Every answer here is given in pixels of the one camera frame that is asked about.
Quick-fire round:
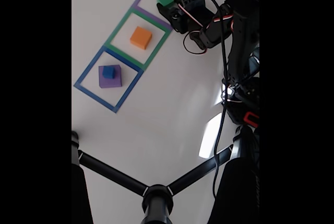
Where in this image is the blue tape square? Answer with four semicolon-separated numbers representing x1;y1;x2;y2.
74;45;145;114

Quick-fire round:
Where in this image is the black camera cable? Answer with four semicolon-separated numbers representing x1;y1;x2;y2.
205;0;260;200

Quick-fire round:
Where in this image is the orange cube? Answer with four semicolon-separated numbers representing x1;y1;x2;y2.
129;26;153;51

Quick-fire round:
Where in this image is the green tape square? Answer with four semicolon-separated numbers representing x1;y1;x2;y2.
103;7;171;71

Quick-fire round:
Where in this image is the large purple cube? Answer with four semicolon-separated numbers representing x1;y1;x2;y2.
98;64;123;89

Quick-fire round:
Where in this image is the black tripod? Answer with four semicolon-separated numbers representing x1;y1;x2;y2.
71;124;260;224

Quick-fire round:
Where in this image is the small blue cube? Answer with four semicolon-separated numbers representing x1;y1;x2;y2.
102;66;116;79

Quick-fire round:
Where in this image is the red clamp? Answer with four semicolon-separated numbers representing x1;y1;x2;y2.
243;111;260;128

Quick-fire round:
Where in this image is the striped servo cable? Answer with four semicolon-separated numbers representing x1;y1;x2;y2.
221;77;260;104
177;2;235;55

